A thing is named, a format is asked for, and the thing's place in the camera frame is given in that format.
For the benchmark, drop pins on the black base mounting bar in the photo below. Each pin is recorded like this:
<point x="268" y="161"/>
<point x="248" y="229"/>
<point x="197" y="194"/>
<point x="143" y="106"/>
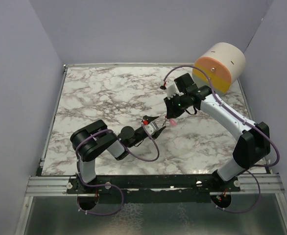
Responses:
<point x="113" y="189"/>

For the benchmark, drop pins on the aluminium table frame rail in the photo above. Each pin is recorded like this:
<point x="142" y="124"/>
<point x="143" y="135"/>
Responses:
<point x="27" y="202"/>

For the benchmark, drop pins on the cylindrical pastel drawer box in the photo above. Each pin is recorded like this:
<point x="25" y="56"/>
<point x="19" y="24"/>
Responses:
<point x="223" y="63"/>

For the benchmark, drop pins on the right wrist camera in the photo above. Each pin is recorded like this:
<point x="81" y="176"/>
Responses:
<point x="170" y="89"/>

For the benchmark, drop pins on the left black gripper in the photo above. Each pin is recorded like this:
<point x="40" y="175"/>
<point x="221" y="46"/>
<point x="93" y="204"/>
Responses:
<point x="155" y="135"/>

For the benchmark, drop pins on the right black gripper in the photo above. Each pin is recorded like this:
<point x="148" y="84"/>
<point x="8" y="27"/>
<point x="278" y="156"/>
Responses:
<point x="171" y="112"/>

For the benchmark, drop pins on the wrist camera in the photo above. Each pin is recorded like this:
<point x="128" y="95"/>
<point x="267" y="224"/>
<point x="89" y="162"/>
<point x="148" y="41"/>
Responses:
<point x="170" y="89"/>
<point x="151" y="128"/>

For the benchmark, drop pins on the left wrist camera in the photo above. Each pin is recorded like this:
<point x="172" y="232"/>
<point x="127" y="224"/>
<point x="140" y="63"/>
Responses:
<point x="151" y="128"/>

